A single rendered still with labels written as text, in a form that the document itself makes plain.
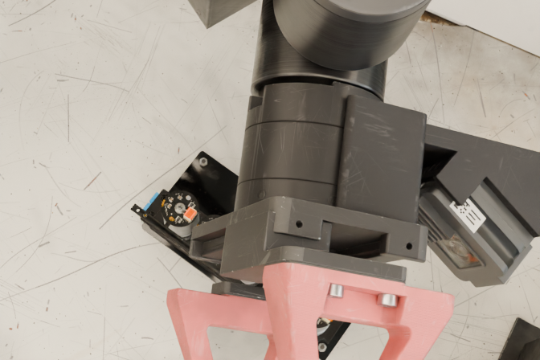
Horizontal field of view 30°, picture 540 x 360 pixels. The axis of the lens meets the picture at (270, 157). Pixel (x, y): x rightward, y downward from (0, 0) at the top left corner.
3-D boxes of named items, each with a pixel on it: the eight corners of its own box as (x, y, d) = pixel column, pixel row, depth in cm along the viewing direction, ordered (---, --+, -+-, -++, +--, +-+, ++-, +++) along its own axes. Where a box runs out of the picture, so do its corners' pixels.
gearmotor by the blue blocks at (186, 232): (179, 202, 72) (176, 182, 67) (206, 222, 72) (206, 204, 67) (158, 229, 71) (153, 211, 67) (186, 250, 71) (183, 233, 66)
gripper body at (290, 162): (316, 292, 47) (333, 140, 49) (430, 276, 38) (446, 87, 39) (183, 269, 45) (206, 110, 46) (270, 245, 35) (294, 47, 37)
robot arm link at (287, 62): (400, 106, 39) (416, -57, 41) (254, 84, 39) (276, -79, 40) (367, 149, 46) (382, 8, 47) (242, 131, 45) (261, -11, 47)
